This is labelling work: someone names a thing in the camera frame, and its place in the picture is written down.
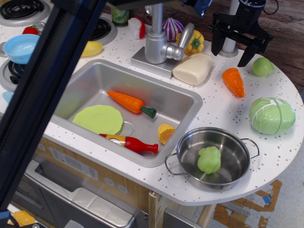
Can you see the black camera frame bar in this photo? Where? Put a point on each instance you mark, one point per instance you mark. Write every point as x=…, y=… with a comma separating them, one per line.
x=67, y=30

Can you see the cream toy mayonnaise bottle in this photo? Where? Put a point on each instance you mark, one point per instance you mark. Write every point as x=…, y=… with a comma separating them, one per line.
x=194, y=69

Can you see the green toy cabbage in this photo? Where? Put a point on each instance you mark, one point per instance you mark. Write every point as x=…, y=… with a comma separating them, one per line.
x=271, y=115

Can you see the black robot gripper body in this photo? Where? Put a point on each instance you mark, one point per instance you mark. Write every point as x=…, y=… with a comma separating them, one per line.
x=243, y=27

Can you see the front left stove burner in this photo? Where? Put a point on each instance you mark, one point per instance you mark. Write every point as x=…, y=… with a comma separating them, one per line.
x=10, y=74

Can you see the orange carrot with green top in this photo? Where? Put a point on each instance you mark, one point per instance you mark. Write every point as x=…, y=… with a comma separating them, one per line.
x=133, y=104

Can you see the back left stove burner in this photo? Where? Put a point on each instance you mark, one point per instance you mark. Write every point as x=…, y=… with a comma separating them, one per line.
x=18, y=13

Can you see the yellow toy below counter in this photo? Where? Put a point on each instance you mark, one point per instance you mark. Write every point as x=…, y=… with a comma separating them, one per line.
x=21, y=218

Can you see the silver stove knob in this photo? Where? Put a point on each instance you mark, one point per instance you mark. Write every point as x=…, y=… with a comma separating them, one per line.
x=40, y=27

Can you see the back right stove burner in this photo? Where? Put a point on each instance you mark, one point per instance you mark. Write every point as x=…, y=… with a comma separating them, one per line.
x=104, y=32

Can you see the orange toy carrot piece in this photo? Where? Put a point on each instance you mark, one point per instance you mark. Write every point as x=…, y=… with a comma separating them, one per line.
x=234, y=82

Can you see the silver toy faucet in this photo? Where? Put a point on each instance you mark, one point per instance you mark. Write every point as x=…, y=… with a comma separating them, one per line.
x=158, y=56

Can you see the yellow toy squash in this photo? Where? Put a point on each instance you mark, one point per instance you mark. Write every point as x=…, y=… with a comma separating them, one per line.
x=92, y=48

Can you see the red toy ketchup bottle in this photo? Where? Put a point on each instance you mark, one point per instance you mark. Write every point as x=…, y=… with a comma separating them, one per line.
x=132, y=143

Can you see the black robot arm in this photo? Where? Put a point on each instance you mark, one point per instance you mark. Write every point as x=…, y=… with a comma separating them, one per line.
x=251, y=6

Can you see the purple toy onion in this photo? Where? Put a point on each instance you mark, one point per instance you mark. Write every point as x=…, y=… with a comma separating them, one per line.
x=172, y=27

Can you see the green toy can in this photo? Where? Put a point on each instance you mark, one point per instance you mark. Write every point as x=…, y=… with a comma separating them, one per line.
x=120, y=17

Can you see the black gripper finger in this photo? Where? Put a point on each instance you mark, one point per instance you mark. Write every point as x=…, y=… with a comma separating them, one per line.
x=255, y=48
x=219, y=34

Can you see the blue handled toy knife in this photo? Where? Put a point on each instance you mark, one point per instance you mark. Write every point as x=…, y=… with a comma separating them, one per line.
x=7, y=96

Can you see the light green plate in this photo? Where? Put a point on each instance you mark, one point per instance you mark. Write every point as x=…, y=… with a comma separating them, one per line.
x=100, y=119

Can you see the red toy tomato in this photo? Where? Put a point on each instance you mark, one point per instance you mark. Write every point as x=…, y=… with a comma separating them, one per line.
x=31, y=30

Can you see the yellow toy bell pepper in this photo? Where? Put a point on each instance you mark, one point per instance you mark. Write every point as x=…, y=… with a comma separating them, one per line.
x=196, y=44

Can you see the light blue bowl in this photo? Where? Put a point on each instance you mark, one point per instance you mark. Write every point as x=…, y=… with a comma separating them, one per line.
x=20, y=48

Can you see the yellow toy corn piece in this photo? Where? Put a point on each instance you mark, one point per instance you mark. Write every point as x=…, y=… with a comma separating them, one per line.
x=165, y=131

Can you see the silver oven door handle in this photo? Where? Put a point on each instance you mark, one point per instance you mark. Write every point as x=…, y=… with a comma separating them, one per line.
x=80, y=205

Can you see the stainless steel pan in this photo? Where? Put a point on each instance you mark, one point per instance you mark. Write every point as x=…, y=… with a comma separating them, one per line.
x=236, y=155

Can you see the stove burner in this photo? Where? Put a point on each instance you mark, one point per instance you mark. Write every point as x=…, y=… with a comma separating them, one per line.
x=18, y=13
x=10, y=74
x=104, y=32

